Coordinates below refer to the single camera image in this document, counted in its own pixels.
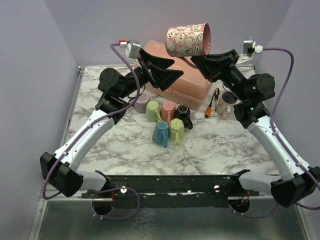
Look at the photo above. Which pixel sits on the pink ghost pattern mug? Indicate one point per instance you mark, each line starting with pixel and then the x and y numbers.
pixel 192 40

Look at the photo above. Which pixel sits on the blue mug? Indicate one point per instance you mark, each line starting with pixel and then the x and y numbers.
pixel 160 135

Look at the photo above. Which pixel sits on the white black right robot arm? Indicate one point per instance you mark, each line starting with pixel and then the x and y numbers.
pixel 296 179

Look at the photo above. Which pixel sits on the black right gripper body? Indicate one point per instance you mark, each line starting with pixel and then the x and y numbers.
pixel 230 73

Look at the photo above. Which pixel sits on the orange black screwdriver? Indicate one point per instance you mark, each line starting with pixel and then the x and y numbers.
pixel 214 99

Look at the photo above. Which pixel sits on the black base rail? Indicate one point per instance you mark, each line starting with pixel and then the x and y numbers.
pixel 170 191

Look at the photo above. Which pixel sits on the light green round mug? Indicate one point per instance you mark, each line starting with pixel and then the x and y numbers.
pixel 153 111

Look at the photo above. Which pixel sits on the salmon pink mug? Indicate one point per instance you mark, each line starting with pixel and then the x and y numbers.
pixel 168 111

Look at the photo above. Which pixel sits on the iridescent beige mug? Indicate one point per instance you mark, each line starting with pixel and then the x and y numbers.
pixel 225 106

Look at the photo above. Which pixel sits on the purple mug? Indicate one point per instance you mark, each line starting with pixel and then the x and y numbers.
pixel 142 102

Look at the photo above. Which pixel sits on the green faceted mug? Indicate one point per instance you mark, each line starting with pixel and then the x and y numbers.
pixel 176 130

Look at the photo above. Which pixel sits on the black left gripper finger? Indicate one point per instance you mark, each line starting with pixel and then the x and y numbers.
pixel 160 63
pixel 163 78

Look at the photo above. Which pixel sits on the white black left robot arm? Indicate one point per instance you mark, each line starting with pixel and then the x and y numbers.
pixel 60 169

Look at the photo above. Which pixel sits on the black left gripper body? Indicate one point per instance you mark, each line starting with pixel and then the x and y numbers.
pixel 148 73

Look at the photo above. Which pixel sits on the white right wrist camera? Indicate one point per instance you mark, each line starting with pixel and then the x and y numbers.
pixel 250 48

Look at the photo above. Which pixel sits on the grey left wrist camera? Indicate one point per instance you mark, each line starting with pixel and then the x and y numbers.
pixel 132 48

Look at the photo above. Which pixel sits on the black mug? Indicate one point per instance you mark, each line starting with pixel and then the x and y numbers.
pixel 183 113

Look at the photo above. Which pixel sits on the translucent pink plastic toolbox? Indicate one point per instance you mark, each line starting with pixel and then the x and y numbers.
pixel 190 89

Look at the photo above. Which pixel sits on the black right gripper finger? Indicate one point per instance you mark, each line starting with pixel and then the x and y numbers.
pixel 205 66
pixel 229 54

